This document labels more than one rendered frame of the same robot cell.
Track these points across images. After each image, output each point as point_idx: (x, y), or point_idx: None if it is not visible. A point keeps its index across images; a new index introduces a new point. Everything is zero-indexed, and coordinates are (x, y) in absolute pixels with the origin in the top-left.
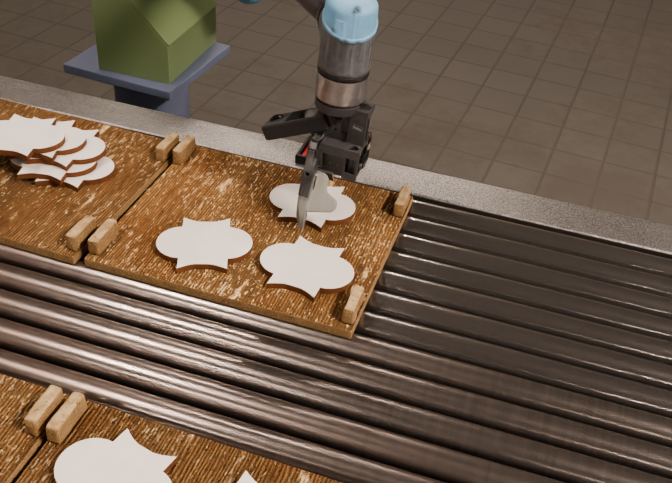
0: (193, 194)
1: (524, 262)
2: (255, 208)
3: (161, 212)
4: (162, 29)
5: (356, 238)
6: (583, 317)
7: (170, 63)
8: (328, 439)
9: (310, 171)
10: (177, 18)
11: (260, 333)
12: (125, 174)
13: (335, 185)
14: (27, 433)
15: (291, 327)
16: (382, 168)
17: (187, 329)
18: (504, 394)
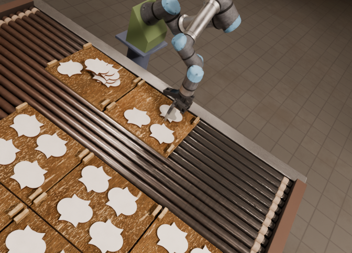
0: (139, 99)
1: (222, 150)
2: (154, 109)
3: (128, 102)
4: (147, 36)
5: (178, 128)
6: (230, 172)
7: (146, 47)
8: (150, 184)
9: (172, 108)
10: (153, 33)
11: (143, 148)
12: (122, 86)
13: None
14: (77, 158)
15: (152, 150)
16: (195, 106)
17: (124, 141)
18: (199, 186)
